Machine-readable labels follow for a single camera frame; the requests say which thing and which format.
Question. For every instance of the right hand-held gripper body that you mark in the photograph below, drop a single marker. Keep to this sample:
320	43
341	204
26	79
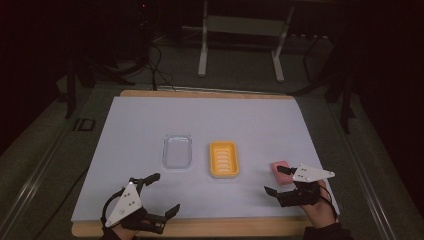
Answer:
308	174

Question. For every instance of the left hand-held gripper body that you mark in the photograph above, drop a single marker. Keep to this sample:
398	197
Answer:
125	203

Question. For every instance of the pink soap bar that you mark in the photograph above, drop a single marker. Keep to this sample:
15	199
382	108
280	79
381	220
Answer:
282	179

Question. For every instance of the person's left hand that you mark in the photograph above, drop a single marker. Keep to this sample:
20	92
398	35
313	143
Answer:
125	235

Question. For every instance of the person's right hand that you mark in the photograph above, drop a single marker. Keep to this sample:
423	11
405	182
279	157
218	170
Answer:
321	213

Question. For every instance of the clear plastic soap dish tray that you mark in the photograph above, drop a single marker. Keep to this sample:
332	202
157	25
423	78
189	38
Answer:
177	151

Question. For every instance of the yellow soap dish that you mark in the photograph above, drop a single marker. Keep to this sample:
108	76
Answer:
224	159

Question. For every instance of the white table mat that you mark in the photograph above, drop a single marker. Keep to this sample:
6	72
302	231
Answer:
233	116

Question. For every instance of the black metal stand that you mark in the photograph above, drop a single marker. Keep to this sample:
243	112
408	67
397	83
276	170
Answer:
346	106

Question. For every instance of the white metal stand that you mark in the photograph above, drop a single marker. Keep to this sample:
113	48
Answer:
243	26

